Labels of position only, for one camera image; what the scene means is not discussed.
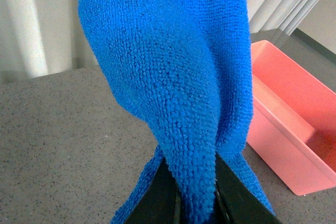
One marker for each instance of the blue microfiber cloth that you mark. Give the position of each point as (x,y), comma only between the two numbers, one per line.
(184,68)

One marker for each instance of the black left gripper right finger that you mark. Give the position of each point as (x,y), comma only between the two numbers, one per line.
(234,203)

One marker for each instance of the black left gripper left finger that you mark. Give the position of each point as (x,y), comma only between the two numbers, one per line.
(161,203)

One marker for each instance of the pink plastic box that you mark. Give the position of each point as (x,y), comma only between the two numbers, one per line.
(293,127)

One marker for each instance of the white pleated curtain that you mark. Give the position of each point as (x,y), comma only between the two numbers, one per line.
(42,37)

